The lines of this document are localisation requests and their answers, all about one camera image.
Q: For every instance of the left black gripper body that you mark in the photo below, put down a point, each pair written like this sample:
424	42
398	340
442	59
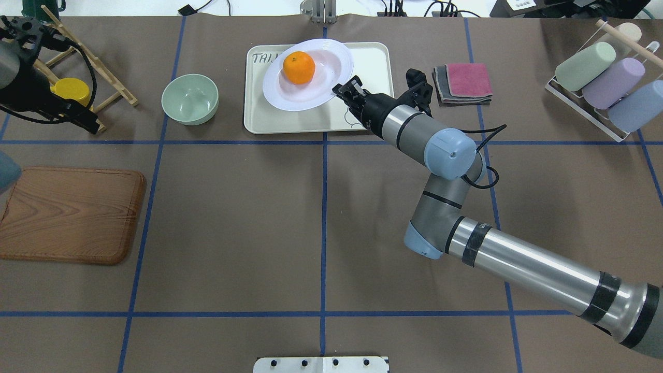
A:
37	89

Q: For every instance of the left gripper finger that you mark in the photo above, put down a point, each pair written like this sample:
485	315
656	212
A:
82	117

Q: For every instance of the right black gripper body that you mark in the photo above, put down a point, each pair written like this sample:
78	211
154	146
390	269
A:
374	110

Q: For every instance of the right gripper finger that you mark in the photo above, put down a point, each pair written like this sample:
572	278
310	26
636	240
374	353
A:
351	93

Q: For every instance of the white round plate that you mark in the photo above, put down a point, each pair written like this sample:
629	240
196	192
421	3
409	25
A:
334	64

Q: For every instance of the orange fruit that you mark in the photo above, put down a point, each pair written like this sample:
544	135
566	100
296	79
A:
299	67

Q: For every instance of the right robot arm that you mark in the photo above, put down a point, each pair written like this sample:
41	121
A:
628	312

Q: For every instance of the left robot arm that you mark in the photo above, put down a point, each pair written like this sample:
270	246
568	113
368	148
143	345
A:
17	64

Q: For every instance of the cream bear tray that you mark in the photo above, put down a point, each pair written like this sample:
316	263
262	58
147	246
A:
371	64

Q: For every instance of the brown wooden tray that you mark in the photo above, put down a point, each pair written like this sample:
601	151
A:
77	215

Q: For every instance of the yellow cup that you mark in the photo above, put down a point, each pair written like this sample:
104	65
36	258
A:
73	88

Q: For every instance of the wooden cup rack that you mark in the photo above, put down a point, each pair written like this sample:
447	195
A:
94	64

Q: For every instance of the dark green cup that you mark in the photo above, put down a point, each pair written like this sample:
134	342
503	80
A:
34	8

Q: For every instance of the pink grey cloth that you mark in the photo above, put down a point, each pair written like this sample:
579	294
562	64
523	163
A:
463	84

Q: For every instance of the green bowl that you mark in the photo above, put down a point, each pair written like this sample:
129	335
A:
191	99

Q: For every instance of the small black device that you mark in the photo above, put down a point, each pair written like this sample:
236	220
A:
187	10

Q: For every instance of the green pastel cup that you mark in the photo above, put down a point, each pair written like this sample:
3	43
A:
584	66

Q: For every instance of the purple pastel cup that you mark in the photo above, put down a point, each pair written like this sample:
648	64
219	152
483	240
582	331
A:
610	86

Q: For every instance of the beige pastel cup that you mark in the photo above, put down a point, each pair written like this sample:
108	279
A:
630	31

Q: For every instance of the blue pastel cup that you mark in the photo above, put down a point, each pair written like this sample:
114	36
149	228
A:
638	108

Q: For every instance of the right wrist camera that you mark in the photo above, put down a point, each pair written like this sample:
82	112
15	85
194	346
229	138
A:
420	92

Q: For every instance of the aluminium frame post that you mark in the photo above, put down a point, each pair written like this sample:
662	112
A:
320	11

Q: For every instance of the white wire cup holder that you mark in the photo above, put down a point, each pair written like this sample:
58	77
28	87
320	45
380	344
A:
647	52

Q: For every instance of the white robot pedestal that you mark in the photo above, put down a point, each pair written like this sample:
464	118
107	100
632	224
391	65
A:
323	364

